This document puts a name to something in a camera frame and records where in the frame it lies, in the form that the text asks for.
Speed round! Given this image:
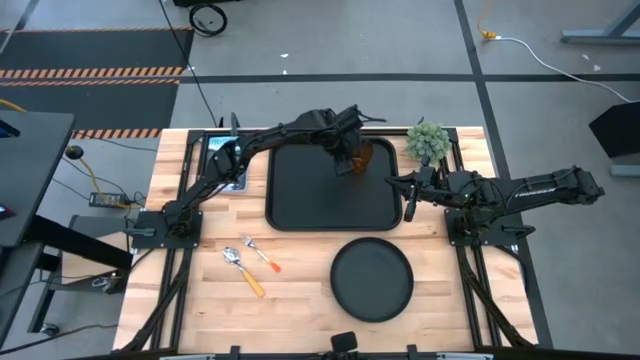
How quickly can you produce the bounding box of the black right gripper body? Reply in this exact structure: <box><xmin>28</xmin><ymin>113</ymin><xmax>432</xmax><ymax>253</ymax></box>
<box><xmin>407</xmin><ymin>164</ymin><xmax>451</xmax><ymax>206</ymax></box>

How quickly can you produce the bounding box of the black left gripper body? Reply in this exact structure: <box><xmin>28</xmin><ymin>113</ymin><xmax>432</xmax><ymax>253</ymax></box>
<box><xmin>319</xmin><ymin>103</ymin><xmax>387</xmax><ymax>161</ymax></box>

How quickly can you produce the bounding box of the amber translucent cup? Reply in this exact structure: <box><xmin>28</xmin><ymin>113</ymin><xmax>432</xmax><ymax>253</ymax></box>
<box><xmin>349</xmin><ymin>140</ymin><xmax>375</xmax><ymax>176</ymax></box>

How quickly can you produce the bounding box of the fork with orange handle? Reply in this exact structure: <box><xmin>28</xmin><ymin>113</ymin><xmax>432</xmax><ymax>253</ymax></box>
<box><xmin>240</xmin><ymin>233</ymin><xmax>282</xmax><ymax>274</ymax></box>

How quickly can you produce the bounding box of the spoon with yellow handle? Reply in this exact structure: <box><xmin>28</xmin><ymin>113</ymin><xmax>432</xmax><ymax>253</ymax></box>
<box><xmin>222</xmin><ymin>245</ymin><xmax>266</xmax><ymax>299</ymax></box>

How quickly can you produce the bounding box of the black square tray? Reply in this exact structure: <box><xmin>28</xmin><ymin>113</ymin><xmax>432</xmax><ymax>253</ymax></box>
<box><xmin>264</xmin><ymin>136</ymin><xmax>404</xmax><ymax>233</ymax></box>

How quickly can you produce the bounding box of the black round plate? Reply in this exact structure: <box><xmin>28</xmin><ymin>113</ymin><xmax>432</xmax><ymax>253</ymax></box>
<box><xmin>329</xmin><ymin>236</ymin><xmax>415</xmax><ymax>324</ymax></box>

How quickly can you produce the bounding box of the small green artificial plant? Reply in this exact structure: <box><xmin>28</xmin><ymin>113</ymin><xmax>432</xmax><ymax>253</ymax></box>
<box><xmin>404</xmin><ymin>118</ymin><xmax>453</xmax><ymax>166</ymax></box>

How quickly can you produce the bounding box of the blue and white book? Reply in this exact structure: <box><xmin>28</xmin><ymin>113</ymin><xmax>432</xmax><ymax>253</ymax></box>
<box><xmin>202</xmin><ymin>134</ymin><xmax>250</xmax><ymax>194</ymax></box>

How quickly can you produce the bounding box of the yellow plug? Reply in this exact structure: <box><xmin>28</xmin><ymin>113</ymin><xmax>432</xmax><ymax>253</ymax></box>
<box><xmin>477</xmin><ymin>19</ymin><xmax>500</xmax><ymax>41</ymax></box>

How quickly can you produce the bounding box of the black box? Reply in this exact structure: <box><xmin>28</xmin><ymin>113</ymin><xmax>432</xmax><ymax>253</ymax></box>
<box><xmin>588</xmin><ymin>99</ymin><xmax>640</xmax><ymax>160</ymax></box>

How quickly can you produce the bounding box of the grey table foot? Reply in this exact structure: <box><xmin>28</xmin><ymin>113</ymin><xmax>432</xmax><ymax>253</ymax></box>
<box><xmin>609</xmin><ymin>164</ymin><xmax>640</xmax><ymax>179</ymax></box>
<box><xmin>559</xmin><ymin>0</ymin><xmax>640</xmax><ymax>46</ymax></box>

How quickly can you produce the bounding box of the black power adapter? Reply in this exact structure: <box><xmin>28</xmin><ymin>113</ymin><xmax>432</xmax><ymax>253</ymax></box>
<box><xmin>88</xmin><ymin>191</ymin><xmax>129</xmax><ymax>210</ymax></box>

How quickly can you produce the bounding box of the black hazard-striped floor mat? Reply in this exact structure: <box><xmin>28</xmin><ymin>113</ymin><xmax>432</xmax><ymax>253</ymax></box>
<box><xmin>0</xmin><ymin>27</ymin><xmax>195</xmax><ymax>140</ymax></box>

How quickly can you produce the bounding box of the dark desk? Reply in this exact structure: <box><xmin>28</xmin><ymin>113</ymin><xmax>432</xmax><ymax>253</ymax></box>
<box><xmin>0</xmin><ymin>109</ymin><xmax>135</xmax><ymax>346</ymax></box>

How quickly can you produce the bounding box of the black metal table frame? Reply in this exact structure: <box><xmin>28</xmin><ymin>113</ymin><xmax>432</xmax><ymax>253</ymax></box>
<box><xmin>119</xmin><ymin>127</ymin><xmax>539</xmax><ymax>360</ymax></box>

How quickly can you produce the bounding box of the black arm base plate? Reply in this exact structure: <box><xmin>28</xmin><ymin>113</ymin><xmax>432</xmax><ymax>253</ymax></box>
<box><xmin>130</xmin><ymin>208</ymin><xmax>205</xmax><ymax>250</ymax></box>
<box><xmin>444</xmin><ymin>207</ymin><xmax>521</xmax><ymax>248</ymax></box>

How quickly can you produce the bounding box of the black table-level camera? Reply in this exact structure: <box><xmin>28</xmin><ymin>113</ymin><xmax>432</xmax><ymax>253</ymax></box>
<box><xmin>329</xmin><ymin>330</ymin><xmax>359</xmax><ymax>355</ymax></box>

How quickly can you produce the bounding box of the long black floor cable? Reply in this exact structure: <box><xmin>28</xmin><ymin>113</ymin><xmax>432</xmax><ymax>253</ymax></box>
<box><xmin>158</xmin><ymin>0</ymin><xmax>221</xmax><ymax>129</ymax></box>

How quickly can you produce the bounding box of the white floor cable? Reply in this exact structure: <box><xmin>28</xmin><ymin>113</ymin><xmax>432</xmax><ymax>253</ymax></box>
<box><xmin>494</xmin><ymin>34</ymin><xmax>640</xmax><ymax>105</ymax></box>

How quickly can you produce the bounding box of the coiled black cable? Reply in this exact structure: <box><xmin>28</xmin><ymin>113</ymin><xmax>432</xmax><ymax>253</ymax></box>
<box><xmin>188</xmin><ymin>3</ymin><xmax>229</xmax><ymax>38</ymax></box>

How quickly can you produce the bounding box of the yellow floor cable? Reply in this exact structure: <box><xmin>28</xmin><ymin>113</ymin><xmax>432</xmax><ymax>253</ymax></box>
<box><xmin>79</xmin><ymin>154</ymin><xmax>131</xmax><ymax>210</ymax></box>

